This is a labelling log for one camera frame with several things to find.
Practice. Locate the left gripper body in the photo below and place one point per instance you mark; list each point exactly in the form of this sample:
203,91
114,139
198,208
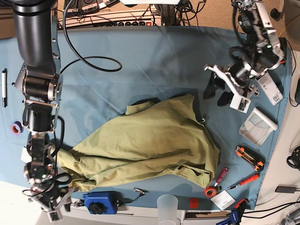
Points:
242,93

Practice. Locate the white patterned notebook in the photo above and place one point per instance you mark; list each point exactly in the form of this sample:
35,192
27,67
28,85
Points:
257,127

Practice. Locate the orange screwdriver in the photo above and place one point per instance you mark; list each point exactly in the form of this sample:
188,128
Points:
245,181

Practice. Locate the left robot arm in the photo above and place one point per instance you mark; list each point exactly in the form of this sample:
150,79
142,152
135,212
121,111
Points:
259,51

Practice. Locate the red plastic block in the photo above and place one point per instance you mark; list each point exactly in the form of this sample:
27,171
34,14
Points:
194,203

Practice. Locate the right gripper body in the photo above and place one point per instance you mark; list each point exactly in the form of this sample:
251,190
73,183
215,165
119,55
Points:
52,201

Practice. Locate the purple tape roll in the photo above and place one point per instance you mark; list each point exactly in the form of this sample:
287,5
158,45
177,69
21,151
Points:
16,127

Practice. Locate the white paper card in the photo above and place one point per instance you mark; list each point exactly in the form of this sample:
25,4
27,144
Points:
25,156

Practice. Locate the metal key clip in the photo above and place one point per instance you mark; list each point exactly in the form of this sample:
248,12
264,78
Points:
142,191

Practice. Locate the blue plastic box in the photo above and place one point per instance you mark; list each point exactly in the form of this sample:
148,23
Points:
102,203

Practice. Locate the white marker pen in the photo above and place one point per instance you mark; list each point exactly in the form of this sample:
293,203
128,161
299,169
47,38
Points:
4,87

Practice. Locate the white power strip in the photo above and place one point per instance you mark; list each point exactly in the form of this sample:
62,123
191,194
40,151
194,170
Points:
143,17

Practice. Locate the blue bar clamp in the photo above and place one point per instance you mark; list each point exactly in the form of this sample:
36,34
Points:
234,218

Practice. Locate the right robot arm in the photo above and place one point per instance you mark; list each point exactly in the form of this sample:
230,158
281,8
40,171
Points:
40,81

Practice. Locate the orange tape roll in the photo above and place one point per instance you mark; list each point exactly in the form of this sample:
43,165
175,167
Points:
211,191

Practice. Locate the blue table cloth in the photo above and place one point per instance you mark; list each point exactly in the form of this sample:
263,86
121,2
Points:
158,62

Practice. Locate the translucent plastic cup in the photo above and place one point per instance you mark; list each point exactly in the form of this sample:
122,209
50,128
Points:
167,206

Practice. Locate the pink glue tube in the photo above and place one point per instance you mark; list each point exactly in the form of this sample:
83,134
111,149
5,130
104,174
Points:
221,176

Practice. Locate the olive green t-shirt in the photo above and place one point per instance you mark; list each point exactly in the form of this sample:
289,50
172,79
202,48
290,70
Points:
149,140

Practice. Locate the white square packet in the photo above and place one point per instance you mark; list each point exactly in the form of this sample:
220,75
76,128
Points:
223,200

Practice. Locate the orange utility knife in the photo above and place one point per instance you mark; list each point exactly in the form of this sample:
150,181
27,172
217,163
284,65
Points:
253,158

